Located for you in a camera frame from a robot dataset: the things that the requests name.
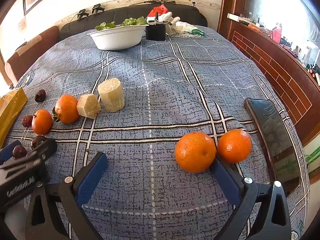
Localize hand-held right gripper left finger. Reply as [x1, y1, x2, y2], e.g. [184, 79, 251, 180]
[25, 152, 108, 240]

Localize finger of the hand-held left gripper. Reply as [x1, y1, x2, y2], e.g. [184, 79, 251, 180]
[25, 138, 58, 161]
[0, 140, 22, 166]

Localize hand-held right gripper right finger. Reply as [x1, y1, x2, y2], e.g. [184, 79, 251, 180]
[209, 155, 293, 240]

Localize dark red date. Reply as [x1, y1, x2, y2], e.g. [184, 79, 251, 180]
[12, 145, 27, 159]
[31, 135, 47, 148]

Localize yellow cardboard box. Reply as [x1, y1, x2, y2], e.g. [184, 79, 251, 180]
[0, 87, 28, 148]

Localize large orange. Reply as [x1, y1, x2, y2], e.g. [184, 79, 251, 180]
[174, 131, 217, 173]

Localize orange with green leaf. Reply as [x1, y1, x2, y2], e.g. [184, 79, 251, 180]
[52, 94, 80, 124]

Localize large peeled sugarcane piece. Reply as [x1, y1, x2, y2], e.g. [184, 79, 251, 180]
[97, 78, 125, 112]

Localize small orange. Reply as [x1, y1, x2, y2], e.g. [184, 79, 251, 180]
[31, 109, 53, 135]

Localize dark spiky lychee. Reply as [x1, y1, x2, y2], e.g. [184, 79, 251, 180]
[34, 89, 47, 103]

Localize small peeled sugarcane piece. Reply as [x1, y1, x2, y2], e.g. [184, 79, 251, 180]
[76, 94, 102, 119]

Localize black smartphone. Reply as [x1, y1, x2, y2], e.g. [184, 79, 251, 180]
[244, 98, 301, 198]

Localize brown cushion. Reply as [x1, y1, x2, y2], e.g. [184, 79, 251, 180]
[5, 26, 60, 87]

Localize blue plaid blanket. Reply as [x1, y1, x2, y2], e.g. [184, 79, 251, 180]
[5, 25, 311, 240]

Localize white plastic bowl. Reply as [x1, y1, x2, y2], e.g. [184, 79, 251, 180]
[87, 24, 150, 51]

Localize brown wooden cabinet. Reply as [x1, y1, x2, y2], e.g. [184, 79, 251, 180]
[217, 0, 320, 147]

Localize green lettuce leaves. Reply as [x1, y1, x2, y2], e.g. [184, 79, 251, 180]
[94, 16, 148, 31]

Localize green white cloth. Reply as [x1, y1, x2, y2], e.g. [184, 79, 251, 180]
[184, 25, 207, 37]

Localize black sofa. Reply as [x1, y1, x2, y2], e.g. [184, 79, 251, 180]
[59, 2, 208, 41]

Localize black cup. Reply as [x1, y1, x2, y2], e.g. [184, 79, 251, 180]
[145, 22, 167, 41]

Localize red bottle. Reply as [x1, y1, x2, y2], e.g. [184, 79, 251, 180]
[272, 22, 282, 43]

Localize long white box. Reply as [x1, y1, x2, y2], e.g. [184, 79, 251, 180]
[227, 12, 248, 22]

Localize white gloves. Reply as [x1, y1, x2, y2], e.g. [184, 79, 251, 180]
[146, 11, 193, 35]

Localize red plastic bag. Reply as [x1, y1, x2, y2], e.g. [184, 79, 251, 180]
[147, 4, 168, 18]

